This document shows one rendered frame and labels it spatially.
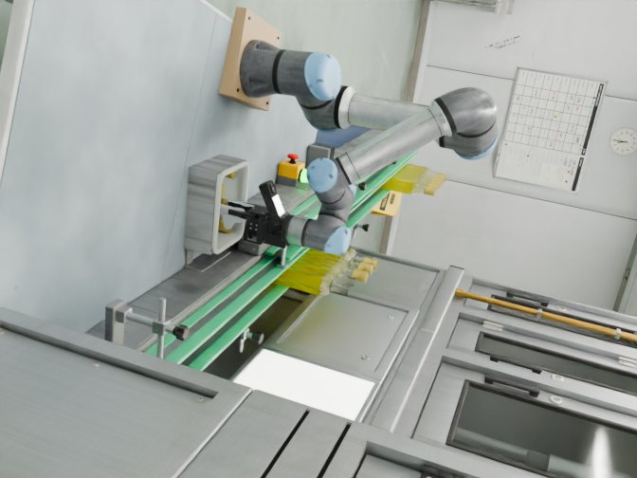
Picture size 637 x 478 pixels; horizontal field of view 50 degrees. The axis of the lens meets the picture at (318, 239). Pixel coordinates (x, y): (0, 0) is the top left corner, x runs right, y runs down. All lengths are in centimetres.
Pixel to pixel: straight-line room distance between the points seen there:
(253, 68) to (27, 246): 78
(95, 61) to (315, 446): 81
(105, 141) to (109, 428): 64
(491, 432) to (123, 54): 122
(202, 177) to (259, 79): 30
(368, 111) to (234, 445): 111
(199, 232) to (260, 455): 94
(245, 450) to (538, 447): 101
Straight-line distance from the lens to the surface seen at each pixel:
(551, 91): 769
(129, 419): 102
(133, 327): 156
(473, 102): 167
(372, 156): 164
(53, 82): 130
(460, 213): 803
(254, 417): 102
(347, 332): 201
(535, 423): 190
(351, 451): 98
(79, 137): 138
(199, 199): 177
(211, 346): 168
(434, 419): 179
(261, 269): 193
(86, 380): 111
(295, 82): 179
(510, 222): 799
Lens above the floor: 157
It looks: 16 degrees down
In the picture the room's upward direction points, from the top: 104 degrees clockwise
